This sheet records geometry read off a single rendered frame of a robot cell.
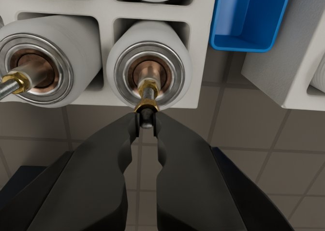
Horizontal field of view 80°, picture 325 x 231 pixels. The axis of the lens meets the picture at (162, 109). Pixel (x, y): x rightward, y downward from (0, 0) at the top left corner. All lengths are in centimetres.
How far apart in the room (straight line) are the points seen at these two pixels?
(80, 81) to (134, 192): 56
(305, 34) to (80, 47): 30
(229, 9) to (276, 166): 51
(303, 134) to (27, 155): 82
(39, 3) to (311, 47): 36
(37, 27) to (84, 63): 5
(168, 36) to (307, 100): 26
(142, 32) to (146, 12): 7
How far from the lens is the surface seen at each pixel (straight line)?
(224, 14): 47
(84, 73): 23
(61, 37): 23
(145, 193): 74
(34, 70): 22
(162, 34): 21
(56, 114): 58
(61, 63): 23
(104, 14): 28
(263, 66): 43
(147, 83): 17
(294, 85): 36
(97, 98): 31
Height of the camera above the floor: 45
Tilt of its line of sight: 61 degrees down
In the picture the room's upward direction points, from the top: 176 degrees clockwise
